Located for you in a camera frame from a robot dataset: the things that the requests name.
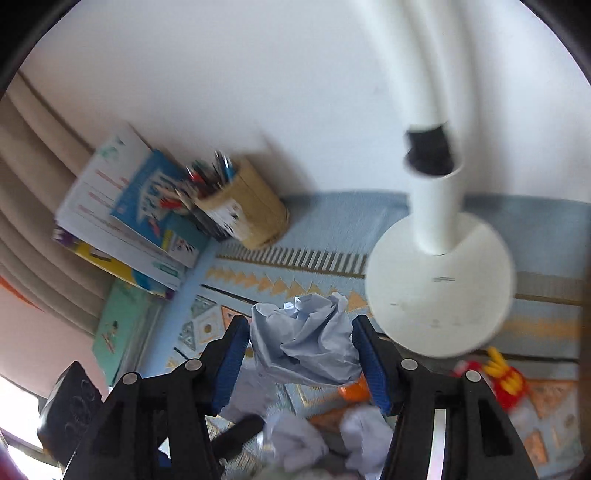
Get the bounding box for blue patterned table mat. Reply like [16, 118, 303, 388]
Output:
[134, 191, 591, 480]

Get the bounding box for red toy french fries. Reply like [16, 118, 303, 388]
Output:
[452, 347, 532, 411]

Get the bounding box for yellow book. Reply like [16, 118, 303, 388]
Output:
[52, 225, 178, 300]

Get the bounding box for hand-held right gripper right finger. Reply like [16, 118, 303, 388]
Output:
[352, 316, 539, 480]

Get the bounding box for large white book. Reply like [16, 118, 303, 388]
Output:
[55, 124, 197, 280]

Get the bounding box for tan cylindrical pen holder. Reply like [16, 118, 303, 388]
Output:
[194, 157, 291, 250]

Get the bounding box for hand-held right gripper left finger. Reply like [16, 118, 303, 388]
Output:
[62, 316, 250, 480]

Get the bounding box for white paper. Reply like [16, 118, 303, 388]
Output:
[263, 411, 328, 472]
[221, 369, 278, 423]
[339, 406, 393, 476]

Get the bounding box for green book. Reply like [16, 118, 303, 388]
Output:
[92, 281, 163, 385]

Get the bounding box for blue illustrated book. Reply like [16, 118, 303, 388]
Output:
[110, 150, 209, 269]

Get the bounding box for bundle of pens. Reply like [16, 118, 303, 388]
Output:
[185, 150, 238, 199]

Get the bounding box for white desk lamp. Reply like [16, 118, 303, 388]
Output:
[351, 0, 515, 358]

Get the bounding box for pale blue paper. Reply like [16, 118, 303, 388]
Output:
[249, 293, 363, 386]

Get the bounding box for beige curtain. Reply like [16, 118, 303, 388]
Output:
[0, 69, 116, 344]

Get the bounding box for orange toy fruit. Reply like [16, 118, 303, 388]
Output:
[337, 374, 371, 403]

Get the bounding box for black pen holder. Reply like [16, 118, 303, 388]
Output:
[188, 200, 237, 241]

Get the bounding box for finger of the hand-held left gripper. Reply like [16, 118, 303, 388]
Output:
[211, 414, 266, 459]

